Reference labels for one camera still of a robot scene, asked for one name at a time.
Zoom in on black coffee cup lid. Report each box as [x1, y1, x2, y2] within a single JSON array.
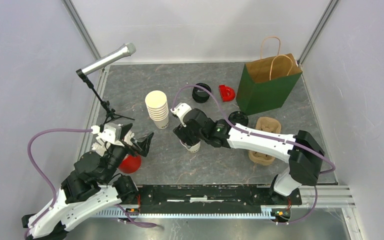
[[228, 110, 249, 127]]

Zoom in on stack of black lids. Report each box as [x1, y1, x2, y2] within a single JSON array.
[[192, 82, 212, 104]]

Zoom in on red plastic holder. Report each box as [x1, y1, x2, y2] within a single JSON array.
[[218, 84, 236, 102]]

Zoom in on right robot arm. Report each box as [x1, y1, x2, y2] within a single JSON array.
[[171, 103, 324, 204]]

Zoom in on stack of white paper cups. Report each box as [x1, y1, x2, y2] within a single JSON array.
[[145, 90, 169, 129]]

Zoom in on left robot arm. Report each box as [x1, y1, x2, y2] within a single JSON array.
[[21, 123, 154, 240]]

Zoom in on red cup with straws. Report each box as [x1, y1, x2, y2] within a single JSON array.
[[91, 130, 143, 174]]

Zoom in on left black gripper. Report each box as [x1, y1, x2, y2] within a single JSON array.
[[102, 122, 155, 183]]

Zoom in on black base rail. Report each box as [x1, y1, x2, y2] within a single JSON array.
[[120, 184, 303, 219]]

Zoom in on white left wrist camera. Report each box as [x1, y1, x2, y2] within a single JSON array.
[[90, 122, 126, 147]]

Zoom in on brown cardboard cup carriers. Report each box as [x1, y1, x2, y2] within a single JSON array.
[[248, 117, 282, 166]]

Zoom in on white paper cup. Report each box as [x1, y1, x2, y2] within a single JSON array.
[[180, 141, 201, 153]]

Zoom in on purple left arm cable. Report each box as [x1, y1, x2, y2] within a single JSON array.
[[23, 128, 95, 239]]

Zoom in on silver microphone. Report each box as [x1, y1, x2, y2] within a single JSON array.
[[76, 42, 137, 77]]

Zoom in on green paper bag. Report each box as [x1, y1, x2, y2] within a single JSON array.
[[235, 36, 303, 115]]

